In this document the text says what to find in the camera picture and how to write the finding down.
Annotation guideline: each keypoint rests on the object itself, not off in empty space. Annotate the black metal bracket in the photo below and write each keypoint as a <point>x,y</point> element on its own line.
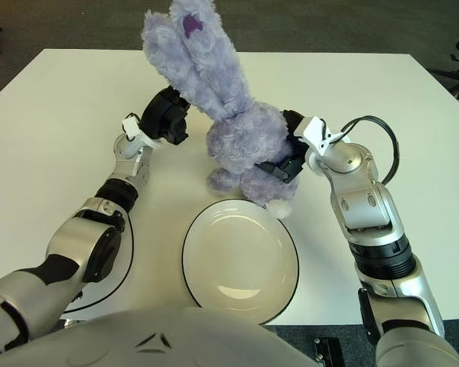
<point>329,353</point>

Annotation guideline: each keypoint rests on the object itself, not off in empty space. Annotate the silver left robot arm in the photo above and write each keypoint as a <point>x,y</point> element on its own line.
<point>76,244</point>

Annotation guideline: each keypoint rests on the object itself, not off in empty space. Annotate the grey robot torso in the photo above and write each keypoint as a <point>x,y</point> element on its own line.
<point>157,344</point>

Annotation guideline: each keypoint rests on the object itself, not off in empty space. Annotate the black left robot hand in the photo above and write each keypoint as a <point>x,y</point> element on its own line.
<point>160,114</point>

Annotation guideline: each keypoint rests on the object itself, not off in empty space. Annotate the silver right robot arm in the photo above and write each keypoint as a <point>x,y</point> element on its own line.
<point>359,183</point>

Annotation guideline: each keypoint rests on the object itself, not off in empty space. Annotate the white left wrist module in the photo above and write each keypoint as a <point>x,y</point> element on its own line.
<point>130,128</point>

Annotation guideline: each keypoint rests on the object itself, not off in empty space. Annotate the purple plush bunny doll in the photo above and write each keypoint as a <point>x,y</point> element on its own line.
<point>245,145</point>

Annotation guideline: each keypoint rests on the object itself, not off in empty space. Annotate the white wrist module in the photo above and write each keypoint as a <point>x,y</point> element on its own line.
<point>130,128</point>
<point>313,132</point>

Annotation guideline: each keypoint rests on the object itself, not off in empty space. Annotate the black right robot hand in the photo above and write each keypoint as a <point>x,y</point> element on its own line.
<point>290,168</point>

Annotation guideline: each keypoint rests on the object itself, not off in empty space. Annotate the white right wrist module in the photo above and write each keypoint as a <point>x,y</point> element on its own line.
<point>313,132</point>

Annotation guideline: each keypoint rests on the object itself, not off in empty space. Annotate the white plate black rim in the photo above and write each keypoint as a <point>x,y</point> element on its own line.
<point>241,256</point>

